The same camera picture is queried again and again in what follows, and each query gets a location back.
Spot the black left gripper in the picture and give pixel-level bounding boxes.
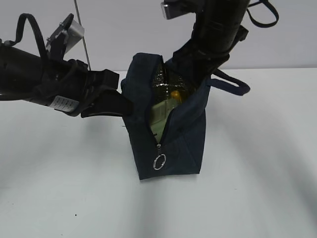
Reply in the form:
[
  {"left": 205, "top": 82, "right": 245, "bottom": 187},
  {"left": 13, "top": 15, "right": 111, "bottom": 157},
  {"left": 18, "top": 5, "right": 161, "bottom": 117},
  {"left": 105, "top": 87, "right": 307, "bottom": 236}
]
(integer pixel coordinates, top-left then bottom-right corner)
[{"left": 42, "top": 59, "right": 133, "bottom": 118}]

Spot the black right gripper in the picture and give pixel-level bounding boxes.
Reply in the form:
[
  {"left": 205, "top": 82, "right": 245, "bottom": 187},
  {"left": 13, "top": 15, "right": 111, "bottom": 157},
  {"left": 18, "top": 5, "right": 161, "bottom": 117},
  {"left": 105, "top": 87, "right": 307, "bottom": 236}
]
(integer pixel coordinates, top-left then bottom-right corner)
[{"left": 172, "top": 27, "right": 249, "bottom": 85}]

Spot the yellow squash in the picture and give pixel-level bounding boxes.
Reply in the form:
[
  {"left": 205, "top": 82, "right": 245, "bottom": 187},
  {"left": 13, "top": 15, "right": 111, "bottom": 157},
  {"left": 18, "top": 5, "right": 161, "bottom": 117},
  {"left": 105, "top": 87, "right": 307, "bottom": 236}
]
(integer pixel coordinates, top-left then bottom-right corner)
[{"left": 170, "top": 90, "right": 185, "bottom": 105}]

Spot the dark navy fabric lunch bag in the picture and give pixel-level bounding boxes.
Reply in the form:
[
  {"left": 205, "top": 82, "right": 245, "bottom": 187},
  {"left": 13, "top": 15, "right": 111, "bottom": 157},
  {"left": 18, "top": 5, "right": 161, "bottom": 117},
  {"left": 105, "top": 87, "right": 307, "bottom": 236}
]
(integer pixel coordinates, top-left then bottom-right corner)
[{"left": 121, "top": 53, "right": 250, "bottom": 180}]

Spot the green lid glass lunch box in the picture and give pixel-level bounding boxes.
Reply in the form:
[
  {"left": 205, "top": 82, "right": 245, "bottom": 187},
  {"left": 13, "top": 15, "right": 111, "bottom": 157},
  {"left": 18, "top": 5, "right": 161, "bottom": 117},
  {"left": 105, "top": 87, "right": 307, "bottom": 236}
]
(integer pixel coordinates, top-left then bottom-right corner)
[{"left": 150, "top": 99, "right": 178, "bottom": 142}]

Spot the silver zipper pull ring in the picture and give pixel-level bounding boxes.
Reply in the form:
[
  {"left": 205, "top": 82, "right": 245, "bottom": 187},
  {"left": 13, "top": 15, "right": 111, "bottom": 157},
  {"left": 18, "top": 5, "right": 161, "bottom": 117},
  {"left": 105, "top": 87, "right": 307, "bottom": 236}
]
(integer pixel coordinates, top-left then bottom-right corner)
[{"left": 153, "top": 143, "right": 166, "bottom": 171}]

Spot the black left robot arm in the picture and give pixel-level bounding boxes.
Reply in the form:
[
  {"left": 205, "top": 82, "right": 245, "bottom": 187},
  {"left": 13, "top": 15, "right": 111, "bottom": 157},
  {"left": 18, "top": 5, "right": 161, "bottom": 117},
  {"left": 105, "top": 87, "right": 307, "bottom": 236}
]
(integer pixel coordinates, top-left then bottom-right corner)
[{"left": 0, "top": 43, "right": 133, "bottom": 118}]

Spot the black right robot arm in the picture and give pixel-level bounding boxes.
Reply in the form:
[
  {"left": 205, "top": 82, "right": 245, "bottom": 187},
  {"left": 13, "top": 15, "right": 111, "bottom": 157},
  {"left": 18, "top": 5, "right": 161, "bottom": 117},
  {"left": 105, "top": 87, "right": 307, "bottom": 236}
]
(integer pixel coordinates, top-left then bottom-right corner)
[{"left": 172, "top": 0, "right": 249, "bottom": 86}]

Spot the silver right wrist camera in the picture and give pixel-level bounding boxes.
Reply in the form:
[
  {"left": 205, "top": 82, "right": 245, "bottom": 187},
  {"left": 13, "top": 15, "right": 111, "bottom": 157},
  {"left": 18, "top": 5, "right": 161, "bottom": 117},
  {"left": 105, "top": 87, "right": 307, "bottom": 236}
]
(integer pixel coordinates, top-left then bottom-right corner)
[{"left": 160, "top": 0, "right": 199, "bottom": 20}]

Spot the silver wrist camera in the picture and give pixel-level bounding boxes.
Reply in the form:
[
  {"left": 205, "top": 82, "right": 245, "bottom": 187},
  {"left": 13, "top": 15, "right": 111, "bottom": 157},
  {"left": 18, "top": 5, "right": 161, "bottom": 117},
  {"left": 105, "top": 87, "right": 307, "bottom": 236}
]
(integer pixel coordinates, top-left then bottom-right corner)
[
  {"left": 46, "top": 13, "right": 85, "bottom": 60},
  {"left": 160, "top": 0, "right": 199, "bottom": 20}
]

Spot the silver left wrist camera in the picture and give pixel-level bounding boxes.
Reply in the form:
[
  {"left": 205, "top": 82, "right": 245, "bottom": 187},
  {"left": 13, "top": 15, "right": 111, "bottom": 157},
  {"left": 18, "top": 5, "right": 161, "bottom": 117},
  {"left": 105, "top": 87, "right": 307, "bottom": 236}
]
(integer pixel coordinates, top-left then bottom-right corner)
[{"left": 46, "top": 13, "right": 85, "bottom": 60}]

